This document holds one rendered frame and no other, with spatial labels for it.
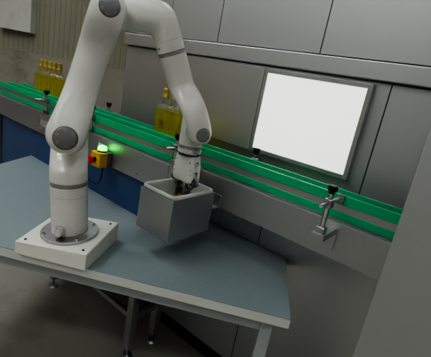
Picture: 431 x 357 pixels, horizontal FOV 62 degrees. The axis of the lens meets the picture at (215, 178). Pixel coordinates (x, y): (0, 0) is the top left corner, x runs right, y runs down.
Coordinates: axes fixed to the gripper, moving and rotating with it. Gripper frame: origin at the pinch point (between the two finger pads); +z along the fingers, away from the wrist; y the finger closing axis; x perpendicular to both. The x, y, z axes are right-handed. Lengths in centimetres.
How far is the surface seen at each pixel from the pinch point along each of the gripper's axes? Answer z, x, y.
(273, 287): 23.6, -13.7, -38.4
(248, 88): -41, -34, 4
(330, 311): 36, -39, -53
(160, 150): -9.9, -7.8, 23.8
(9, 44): -37, -103, 449
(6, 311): 99, 25, 92
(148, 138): -13.1, -7.2, 31.7
